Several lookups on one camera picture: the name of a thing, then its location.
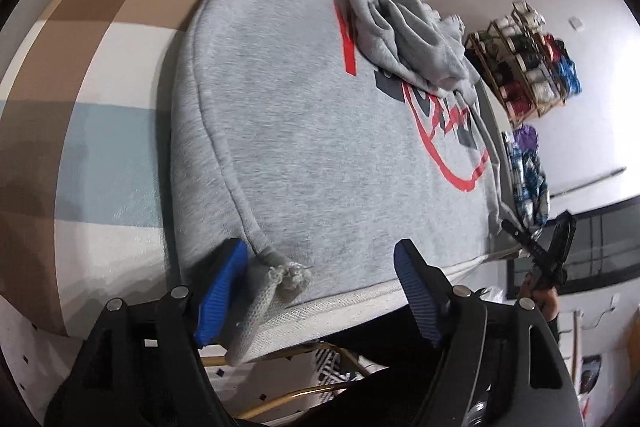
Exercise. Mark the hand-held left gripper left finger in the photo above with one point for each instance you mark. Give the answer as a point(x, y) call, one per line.
point(220, 292)

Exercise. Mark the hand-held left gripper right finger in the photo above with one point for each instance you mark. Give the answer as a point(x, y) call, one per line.
point(415, 292)

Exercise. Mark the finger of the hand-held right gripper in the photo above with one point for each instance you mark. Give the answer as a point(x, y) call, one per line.
point(562, 237)
point(522, 238)

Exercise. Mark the grey hoodie with red print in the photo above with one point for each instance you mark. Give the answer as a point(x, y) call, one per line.
point(310, 132)

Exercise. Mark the person's right hand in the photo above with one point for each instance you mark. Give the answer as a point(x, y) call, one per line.
point(542, 302)

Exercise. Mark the dark glossy cabinet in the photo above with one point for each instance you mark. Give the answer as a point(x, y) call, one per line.
point(605, 247)

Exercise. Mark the blue plaid shirt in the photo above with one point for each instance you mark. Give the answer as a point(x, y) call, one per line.
point(530, 187)

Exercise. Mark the person's black pants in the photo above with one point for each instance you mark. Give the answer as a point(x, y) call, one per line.
point(380, 347)

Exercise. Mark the purple bag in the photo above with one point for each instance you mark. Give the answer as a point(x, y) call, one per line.
point(526, 139)

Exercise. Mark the group of sneakers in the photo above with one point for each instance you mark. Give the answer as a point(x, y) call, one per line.
point(520, 92)

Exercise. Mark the blue plastic bag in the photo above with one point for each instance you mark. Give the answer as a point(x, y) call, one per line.
point(570, 77)

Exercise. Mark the wooden shoe rack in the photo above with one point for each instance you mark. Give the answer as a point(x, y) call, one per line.
point(487, 74)

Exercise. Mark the brown blue checked blanket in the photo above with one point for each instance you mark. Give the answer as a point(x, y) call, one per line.
point(100, 57)

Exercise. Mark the gold metal chair frame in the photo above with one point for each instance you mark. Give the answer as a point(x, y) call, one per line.
point(310, 389)

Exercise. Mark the white wall switch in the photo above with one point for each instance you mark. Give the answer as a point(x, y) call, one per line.
point(577, 23)

